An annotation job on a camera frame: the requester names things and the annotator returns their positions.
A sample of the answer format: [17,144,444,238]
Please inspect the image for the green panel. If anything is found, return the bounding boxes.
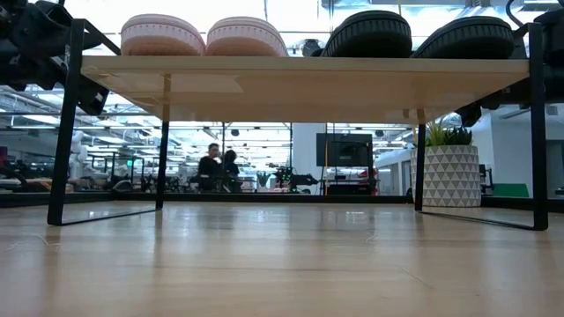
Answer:
[492,182,531,199]

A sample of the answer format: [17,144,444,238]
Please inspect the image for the black device with green lights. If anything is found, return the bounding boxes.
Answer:
[272,165,319,195]

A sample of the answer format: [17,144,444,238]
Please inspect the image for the wooden shelf black metal legs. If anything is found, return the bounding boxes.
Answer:
[47,17,550,232]

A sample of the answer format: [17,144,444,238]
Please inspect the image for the white robot figure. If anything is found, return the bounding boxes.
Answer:
[66,130,89,181]

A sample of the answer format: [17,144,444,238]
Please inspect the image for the black rubber slide sandal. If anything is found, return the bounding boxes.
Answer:
[410,15,516,60]
[320,10,414,59]

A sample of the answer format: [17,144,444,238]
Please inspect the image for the green plant white patterned pot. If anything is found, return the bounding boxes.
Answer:
[409,117,483,209]

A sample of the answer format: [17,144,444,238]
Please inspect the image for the black metal table frame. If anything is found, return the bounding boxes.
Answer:
[0,190,564,212]

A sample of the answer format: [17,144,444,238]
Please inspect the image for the black dome fixture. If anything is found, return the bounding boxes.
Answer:
[301,38,326,58]

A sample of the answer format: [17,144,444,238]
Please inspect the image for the person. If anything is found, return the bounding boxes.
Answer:
[221,148,243,194]
[196,142,225,194]

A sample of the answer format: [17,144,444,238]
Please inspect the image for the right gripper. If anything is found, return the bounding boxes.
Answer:
[456,81,533,129]

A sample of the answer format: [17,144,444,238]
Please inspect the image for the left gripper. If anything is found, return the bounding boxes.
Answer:
[0,53,111,116]

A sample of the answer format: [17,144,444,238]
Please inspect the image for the pink rubber slide sandal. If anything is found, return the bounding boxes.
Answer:
[205,16,290,58]
[120,12,207,57]

